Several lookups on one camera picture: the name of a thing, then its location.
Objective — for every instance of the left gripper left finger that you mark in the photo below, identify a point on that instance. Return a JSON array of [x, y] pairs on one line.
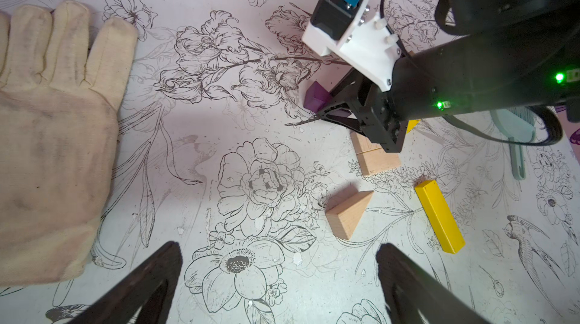
[[147, 291]]

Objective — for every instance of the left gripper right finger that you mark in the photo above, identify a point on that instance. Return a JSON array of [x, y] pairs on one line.
[[412, 295]]

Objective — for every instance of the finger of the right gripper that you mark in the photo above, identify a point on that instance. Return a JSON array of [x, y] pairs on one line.
[[344, 102], [347, 122]]

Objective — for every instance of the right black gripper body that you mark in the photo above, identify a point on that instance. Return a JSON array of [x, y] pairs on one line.
[[378, 123]]

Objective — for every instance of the purple triangle block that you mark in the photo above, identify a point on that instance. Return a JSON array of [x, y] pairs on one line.
[[316, 97]]

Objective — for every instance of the square natural wood block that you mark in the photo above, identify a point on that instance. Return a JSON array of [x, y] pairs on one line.
[[371, 157]]

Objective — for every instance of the yellow bar block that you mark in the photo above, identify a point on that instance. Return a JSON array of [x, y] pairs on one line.
[[440, 216], [411, 125]]

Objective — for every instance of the natural wood triangle block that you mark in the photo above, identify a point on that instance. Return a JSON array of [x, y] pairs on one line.
[[344, 217]]

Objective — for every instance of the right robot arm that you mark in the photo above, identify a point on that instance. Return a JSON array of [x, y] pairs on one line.
[[506, 53]]

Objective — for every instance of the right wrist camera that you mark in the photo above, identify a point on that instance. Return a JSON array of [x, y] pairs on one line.
[[347, 29]]

